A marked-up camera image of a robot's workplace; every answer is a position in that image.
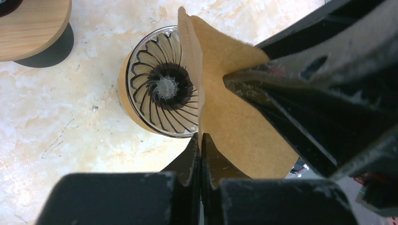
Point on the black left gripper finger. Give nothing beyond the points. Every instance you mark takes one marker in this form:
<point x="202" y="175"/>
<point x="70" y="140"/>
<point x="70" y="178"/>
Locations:
<point x="335" y="103"/>
<point x="320" y="25"/>

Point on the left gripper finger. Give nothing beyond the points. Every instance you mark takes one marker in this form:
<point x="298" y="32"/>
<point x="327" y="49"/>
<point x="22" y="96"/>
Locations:
<point x="230" y="197"/>
<point x="168" y="197"/>

